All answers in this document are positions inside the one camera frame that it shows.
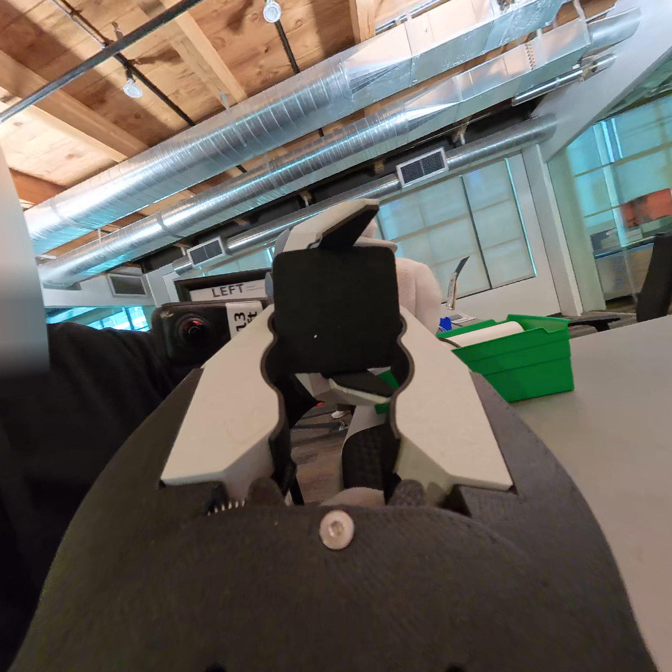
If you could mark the large silver spiral duct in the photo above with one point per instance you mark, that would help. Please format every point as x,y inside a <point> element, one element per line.
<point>262,189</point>
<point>210,152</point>

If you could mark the green plastic bin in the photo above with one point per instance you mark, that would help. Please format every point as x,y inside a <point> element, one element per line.
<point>525,367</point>

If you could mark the person's left hand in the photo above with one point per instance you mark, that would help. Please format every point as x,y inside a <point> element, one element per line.
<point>420,294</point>

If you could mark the slim silver spiral duct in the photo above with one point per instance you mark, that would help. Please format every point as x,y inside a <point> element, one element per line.
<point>498,144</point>

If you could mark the black framed marker poster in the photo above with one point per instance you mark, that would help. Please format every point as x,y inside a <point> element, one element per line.
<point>210,290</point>

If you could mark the black office chair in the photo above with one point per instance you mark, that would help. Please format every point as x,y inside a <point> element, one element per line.
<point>653,283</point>

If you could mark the track spotlight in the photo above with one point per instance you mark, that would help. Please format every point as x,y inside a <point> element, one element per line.
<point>271,10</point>
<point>133,87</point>

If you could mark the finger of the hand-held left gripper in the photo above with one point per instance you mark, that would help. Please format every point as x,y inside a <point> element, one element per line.
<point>367,403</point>
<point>315,231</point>

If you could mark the white duct vent grille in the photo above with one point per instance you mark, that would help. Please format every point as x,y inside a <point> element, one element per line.
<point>204,252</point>
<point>422,168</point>

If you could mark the blue black foam eraser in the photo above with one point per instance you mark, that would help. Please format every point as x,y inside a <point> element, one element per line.
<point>336,309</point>

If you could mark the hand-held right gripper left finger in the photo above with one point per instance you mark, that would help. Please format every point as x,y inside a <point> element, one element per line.
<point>225,414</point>

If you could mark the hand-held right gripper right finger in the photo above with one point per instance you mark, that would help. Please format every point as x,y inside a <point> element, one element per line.
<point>446,420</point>

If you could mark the white paper roll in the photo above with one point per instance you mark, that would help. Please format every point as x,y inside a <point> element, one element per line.
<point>493,332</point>

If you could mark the wall vent grille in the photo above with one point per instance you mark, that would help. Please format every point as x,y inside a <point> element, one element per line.
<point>126,284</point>

